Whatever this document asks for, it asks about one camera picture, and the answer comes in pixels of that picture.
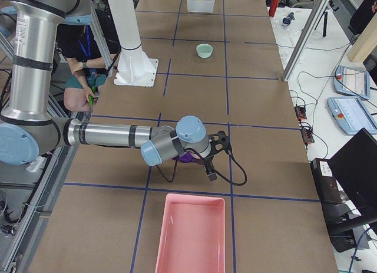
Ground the black monitor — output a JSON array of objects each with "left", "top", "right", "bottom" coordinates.
[{"left": 328, "top": 128, "right": 376, "bottom": 213}]

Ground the purple cloth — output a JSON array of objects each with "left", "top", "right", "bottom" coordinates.
[{"left": 173, "top": 153, "right": 197, "bottom": 163}]

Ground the pink plastic bin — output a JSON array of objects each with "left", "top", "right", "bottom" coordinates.
[{"left": 155, "top": 193, "right": 226, "bottom": 272}]

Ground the clear plastic bin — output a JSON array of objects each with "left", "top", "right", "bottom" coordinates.
[{"left": 186, "top": 0, "right": 215, "bottom": 13}]

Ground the seated person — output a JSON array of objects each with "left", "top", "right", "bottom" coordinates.
[{"left": 57, "top": 24, "right": 107, "bottom": 112}]

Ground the aluminium frame post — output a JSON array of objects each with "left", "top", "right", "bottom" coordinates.
[{"left": 282, "top": 0, "right": 329, "bottom": 81}]

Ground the red cylinder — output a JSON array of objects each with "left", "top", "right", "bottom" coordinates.
[{"left": 269, "top": 0, "right": 280, "bottom": 17}]

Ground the folded blue umbrella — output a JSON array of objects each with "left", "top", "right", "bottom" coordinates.
[{"left": 282, "top": 12, "right": 295, "bottom": 26}]

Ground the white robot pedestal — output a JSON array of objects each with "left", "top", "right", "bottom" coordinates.
[{"left": 108, "top": 0, "right": 158, "bottom": 87}]

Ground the teach pendant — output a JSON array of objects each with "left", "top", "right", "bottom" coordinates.
[
  {"left": 327, "top": 96, "right": 376, "bottom": 135},
  {"left": 333, "top": 65, "right": 371, "bottom": 100}
]

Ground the teach pendant far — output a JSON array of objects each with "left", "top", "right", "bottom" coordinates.
[{"left": 333, "top": 65, "right": 371, "bottom": 100}]

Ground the teach pendant near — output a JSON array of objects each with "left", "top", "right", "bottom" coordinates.
[{"left": 327, "top": 96, "right": 376, "bottom": 135}]

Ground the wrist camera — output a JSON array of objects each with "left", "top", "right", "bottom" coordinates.
[{"left": 208, "top": 131, "right": 232, "bottom": 156}]

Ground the mint green bowl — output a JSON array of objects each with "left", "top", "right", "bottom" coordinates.
[{"left": 196, "top": 43, "right": 213, "bottom": 58}]

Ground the black box device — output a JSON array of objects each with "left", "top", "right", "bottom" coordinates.
[{"left": 310, "top": 158, "right": 345, "bottom": 205}]

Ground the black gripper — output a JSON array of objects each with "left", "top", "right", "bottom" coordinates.
[{"left": 200, "top": 151, "right": 217, "bottom": 181}]

